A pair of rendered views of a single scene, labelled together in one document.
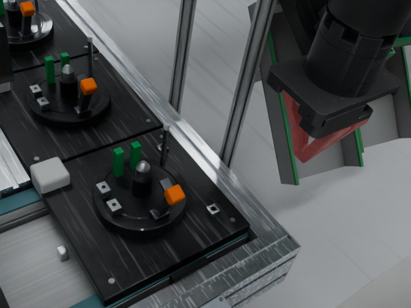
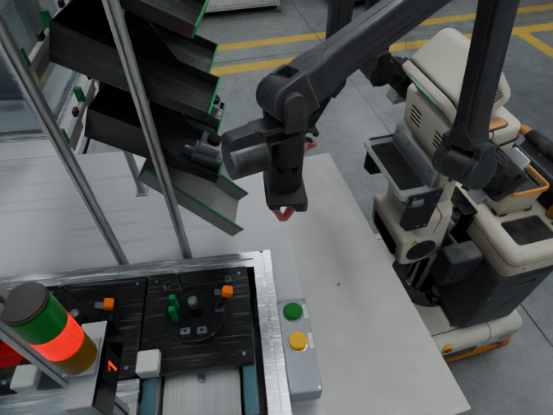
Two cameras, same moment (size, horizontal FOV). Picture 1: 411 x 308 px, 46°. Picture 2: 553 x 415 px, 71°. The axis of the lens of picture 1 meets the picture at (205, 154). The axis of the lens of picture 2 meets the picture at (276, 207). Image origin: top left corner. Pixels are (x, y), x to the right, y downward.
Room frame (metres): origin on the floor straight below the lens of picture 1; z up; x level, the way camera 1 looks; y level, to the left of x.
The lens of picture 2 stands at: (0.07, 0.29, 1.79)
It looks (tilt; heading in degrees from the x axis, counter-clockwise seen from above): 48 degrees down; 307
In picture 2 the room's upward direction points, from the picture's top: straight up
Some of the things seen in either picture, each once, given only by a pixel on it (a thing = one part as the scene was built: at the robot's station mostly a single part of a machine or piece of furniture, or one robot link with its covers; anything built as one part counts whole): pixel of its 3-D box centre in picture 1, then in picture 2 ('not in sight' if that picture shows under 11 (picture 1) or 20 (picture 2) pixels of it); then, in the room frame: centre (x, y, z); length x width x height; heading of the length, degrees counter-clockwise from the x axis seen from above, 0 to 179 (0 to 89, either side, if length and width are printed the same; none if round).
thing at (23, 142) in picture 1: (68, 84); (78, 319); (0.64, 0.25, 1.01); 0.24 x 0.24 x 0.13; 44
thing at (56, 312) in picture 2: not in sight; (35, 314); (0.41, 0.30, 1.38); 0.05 x 0.05 x 0.05
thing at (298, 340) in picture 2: not in sight; (298, 341); (0.24, -0.01, 0.96); 0.04 x 0.04 x 0.02
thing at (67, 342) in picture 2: not in sight; (54, 333); (0.41, 0.30, 1.33); 0.05 x 0.05 x 0.05
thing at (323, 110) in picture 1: (345, 56); (285, 174); (0.34, -0.09, 1.34); 0.10 x 0.07 x 0.07; 133
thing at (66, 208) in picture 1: (141, 179); (193, 306); (0.46, 0.08, 1.01); 0.24 x 0.24 x 0.13; 44
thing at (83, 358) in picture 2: not in sight; (71, 349); (0.41, 0.30, 1.28); 0.05 x 0.05 x 0.05
